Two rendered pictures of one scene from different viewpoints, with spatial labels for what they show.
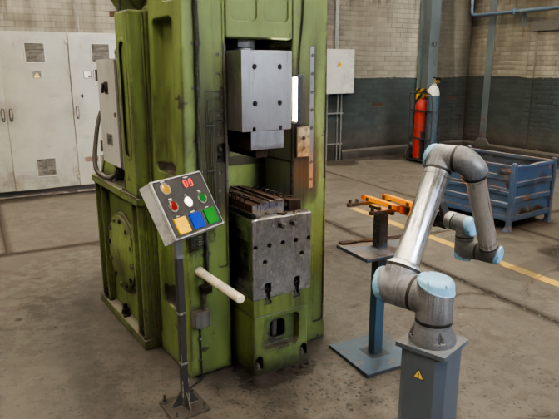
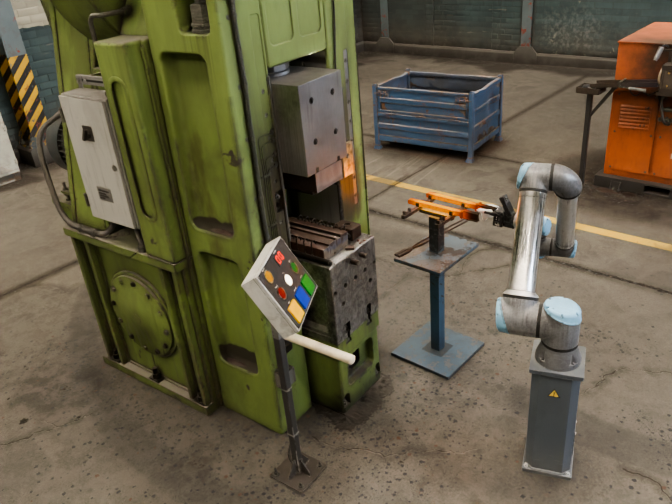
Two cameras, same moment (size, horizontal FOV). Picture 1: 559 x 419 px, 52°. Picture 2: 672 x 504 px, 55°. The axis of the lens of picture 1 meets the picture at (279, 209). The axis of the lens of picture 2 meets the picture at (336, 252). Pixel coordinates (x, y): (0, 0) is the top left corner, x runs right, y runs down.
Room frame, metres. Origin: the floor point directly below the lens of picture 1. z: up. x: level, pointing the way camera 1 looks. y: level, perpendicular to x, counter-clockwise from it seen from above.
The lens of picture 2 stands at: (0.35, 0.93, 2.38)
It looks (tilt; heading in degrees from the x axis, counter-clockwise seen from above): 28 degrees down; 342
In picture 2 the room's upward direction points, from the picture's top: 5 degrees counter-clockwise
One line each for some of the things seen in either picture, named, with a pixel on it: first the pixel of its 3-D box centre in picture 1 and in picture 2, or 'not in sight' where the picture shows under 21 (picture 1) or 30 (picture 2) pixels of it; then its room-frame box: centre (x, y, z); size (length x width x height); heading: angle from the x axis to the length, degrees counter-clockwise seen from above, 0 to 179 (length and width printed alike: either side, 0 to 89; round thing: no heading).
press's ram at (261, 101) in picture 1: (253, 89); (293, 115); (3.14, 0.14, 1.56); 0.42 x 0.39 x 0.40; 33
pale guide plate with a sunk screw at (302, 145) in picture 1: (302, 141); (346, 159); (3.23, -0.13, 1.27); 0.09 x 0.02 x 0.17; 123
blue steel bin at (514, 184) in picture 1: (487, 184); (437, 112); (6.38, -2.37, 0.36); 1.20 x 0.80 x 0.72; 34
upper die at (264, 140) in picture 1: (247, 135); (294, 169); (3.12, 0.18, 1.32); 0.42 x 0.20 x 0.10; 33
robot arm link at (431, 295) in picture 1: (432, 297); (559, 321); (2.14, -0.62, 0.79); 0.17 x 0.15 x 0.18; 47
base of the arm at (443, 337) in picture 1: (432, 328); (558, 348); (2.13, -0.63, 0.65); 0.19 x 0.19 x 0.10
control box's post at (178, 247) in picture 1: (180, 308); (285, 384); (2.57, 0.48, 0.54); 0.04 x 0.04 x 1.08; 33
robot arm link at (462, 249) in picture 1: (465, 247); (538, 244); (2.70, -0.93, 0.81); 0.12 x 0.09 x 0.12; 47
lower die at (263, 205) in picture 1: (248, 199); (302, 236); (3.12, 0.18, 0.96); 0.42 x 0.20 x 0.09; 33
